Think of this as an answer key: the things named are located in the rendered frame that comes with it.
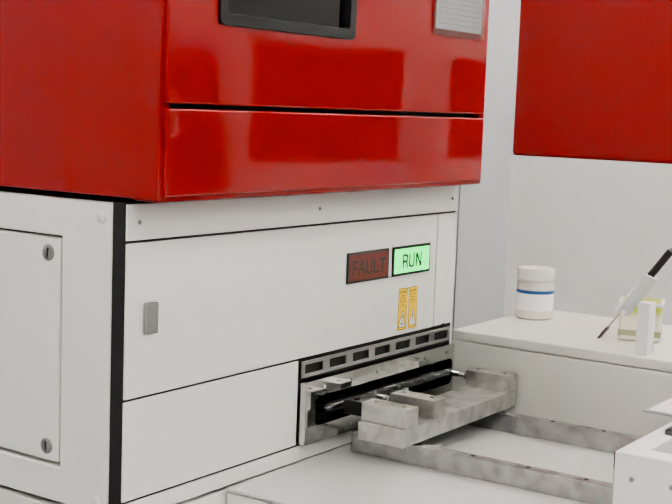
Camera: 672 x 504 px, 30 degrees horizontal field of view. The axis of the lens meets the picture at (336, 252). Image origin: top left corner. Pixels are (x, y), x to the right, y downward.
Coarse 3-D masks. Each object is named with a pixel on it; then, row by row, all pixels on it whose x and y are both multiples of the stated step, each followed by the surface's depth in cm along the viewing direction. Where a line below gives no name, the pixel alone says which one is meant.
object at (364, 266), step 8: (352, 256) 192; (360, 256) 194; (368, 256) 196; (376, 256) 198; (384, 256) 200; (352, 264) 192; (360, 264) 194; (368, 264) 196; (376, 264) 198; (384, 264) 200; (352, 272) 193; (360, 272) 195; (368, 272) 196; (376, 272) 198; (384, 272) 200; (352, 280) 193
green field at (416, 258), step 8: (408, 248) 206; (416, 248) 208; (424, 248) 210; (400, 256) 204; (408, 256) 206; (416, 256) 208; (424, 256) 210; (400, 264) 204; (408, 264) 206; (416, 264) 208; (424, 264) 210; (400, 272) 204
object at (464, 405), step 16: (448, 400) 203; (464, 400) 204; (480, 400) 204; (496, 400) 207; (512, 400) 212; (448, 416) 194; (464, 416) 198; (480, 416) 203; (368, 432) 187; (384, 432) 185; (400, 432) 183; (416, 432) 186; (432, 432) 190
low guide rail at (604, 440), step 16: (496, 416) 209; (512, 416) 207; (528, 416) 207; (512, 432) 207; (528, 432) 206; (544, 432) 204; (560, 432) 202; (576, 432) 201; (592, 432) 199; (608, 432) 198; (592, 448) 199; (608, 448) 198
